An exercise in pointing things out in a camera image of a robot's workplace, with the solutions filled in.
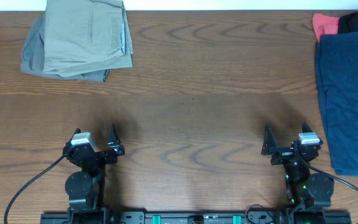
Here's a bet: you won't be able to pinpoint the red garment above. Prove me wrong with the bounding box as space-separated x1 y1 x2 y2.
312 13 339 42

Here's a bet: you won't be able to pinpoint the navy blue shorts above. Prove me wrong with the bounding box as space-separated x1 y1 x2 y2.
314 32 358 177

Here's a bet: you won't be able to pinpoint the folded grey trousers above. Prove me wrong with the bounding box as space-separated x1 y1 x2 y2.
21 15 109 83

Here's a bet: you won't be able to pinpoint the left black cable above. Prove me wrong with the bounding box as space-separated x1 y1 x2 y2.
4 154 67 224

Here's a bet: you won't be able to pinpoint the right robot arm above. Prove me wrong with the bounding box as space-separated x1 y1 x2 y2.
261 123 334 223

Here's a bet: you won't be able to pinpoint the folded khaki trousers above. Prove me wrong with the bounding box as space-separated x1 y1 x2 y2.
43 0 134 77

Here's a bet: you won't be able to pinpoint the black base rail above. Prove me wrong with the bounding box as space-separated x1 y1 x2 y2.
40 210 352 224

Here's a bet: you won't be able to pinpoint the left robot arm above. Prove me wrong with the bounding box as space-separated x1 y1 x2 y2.
63 124 125 223

